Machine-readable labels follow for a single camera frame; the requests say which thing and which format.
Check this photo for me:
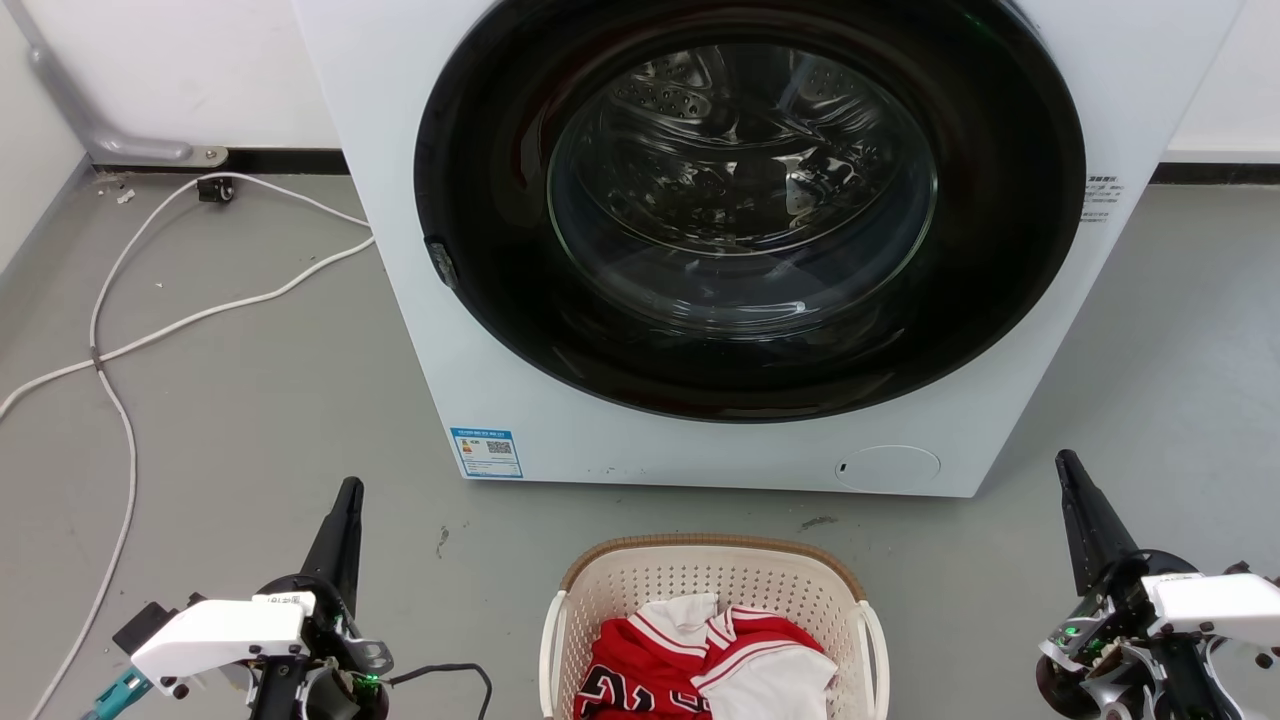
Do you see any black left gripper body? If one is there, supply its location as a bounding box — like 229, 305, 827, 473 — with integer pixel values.
250, 576, 394, 720

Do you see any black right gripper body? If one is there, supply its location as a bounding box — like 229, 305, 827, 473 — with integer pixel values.
1035, 549, 1246, 720

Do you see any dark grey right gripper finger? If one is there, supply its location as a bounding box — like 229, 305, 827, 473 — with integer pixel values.
1055, 449, 1141, 598

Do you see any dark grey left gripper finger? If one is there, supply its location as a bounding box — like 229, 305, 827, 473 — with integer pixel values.
299, 477, 365, 614

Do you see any cream plastic laundry basket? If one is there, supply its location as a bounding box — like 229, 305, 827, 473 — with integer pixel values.
538, 533, 891, 720

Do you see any blue energy label sticker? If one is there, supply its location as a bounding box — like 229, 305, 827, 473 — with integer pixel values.
449, 428, 524, 480

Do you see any round white filter cover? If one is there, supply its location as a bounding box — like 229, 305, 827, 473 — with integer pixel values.
835, 445, 942, 494

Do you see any white front-load washing machine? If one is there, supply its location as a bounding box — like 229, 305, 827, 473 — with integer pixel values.
293, 0, 1246, 498

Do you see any red sports jersey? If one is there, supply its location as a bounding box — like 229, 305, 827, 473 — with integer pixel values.
573, 603, 831, 720

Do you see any small text sticker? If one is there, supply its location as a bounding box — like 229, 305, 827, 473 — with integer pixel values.
1080, 175, 1126, 224

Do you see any white garment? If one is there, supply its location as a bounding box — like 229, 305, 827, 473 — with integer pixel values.
692, 640, 839, 720

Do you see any black round washer door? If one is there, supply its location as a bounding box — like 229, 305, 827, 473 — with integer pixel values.
413, 0, 1087, 424

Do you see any steel washer drum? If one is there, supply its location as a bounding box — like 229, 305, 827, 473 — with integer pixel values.
548, 42, 938, 336

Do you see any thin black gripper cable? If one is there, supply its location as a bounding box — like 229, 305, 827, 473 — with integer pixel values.
385, 662, 494, 720

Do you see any teal cable connector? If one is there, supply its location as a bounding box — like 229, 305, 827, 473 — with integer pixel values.
82, 668, 153, 720

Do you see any long white looping cable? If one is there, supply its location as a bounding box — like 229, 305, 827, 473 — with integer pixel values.
28, 172, 373, 720

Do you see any white power cable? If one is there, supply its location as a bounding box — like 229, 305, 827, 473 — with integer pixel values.
0, 236, 376, 421

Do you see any black door latch handle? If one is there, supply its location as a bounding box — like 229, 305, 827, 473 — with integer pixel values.
425, 237, 460, 292

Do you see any grey wall pipe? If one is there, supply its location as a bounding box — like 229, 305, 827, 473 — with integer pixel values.
0, 0, 229, 167

